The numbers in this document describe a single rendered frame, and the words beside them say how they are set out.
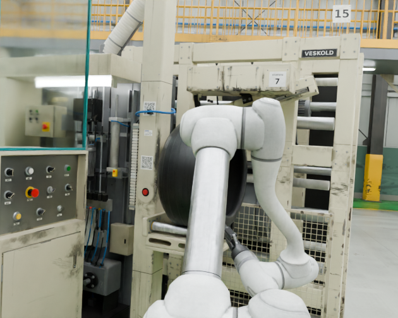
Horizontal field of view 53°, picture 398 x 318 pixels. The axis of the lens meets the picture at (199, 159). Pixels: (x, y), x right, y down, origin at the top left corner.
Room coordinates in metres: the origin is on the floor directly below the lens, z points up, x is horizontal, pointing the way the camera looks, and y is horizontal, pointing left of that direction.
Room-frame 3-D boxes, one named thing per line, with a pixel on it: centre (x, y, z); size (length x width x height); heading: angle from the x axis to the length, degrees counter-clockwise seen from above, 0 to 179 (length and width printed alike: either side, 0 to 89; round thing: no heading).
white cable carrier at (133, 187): (2.19, 0.34, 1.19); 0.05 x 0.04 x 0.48; 155
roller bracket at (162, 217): (2.17, 0.17, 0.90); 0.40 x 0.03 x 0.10; 155
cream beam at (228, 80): (2.31, -0.23, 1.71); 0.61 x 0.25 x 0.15; 65
